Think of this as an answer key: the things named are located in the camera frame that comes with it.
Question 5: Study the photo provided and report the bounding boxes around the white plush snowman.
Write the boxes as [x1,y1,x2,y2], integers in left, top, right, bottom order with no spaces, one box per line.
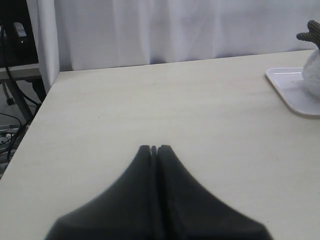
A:
[296,19,320,98]

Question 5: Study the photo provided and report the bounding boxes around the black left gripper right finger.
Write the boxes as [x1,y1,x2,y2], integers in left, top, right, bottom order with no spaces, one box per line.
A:
[156,145,272,240]

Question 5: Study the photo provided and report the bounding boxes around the white backdrop curtain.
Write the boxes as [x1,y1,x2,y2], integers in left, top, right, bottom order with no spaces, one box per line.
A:
[27,0,320,89]

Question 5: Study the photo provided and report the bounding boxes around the black floor cables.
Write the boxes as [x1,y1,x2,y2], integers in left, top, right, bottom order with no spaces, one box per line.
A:
[0,109,33,173]

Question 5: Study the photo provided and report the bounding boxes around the dark equipment rack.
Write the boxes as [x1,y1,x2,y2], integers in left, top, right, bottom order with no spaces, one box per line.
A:
[0,0,47,121]

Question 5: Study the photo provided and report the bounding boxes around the white plastic tray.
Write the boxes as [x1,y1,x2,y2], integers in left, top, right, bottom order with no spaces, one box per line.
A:
[265,67,320,119]

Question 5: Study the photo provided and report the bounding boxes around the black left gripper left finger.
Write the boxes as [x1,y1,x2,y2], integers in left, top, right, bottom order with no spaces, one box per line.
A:
[46,145,157,240]

